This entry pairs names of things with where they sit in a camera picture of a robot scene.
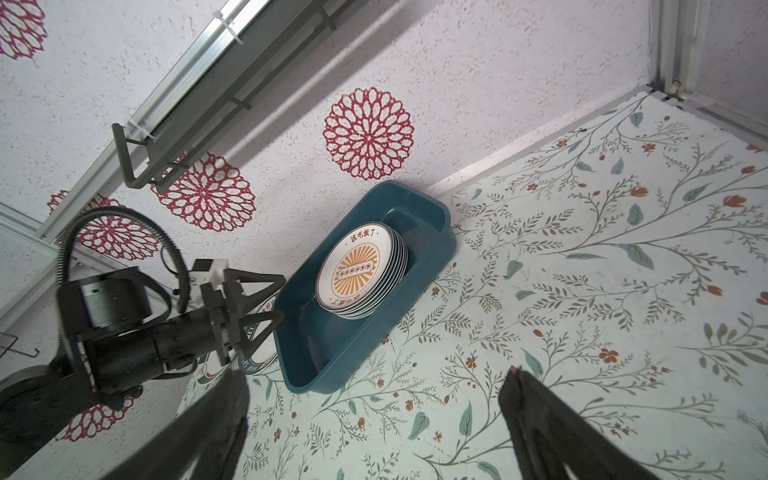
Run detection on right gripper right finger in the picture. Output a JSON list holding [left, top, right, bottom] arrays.
[[498, 367, 655, 479]]

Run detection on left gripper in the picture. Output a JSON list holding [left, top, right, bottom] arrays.
[[85, 268, 286, 396]]

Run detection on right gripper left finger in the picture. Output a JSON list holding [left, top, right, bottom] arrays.
[[104, 370, 250, 479]]

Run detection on orange sunburst plate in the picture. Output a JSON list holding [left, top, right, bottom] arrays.
[[316, 222, 395, 313]]

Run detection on green Hao Wei plate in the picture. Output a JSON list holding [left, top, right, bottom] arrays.
[[237, 320, 277, 375]]

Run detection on white flower-pattern plate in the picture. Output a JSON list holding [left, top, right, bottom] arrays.
[[338, 228, 408, 320]]

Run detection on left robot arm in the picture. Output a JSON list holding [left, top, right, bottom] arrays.
[[1, 206, 286, 476]]

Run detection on teal plastic bin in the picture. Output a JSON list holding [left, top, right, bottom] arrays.
[[274, 181, 456, 394]]

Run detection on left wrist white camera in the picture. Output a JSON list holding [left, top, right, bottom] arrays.
[[189, 258, 229, 297]]

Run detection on grey wall shelf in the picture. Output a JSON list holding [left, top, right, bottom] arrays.
[[112, 1, 350, 193]]

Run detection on black wire rack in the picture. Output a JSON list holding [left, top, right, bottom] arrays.
[[0, 332, 40, 358]]

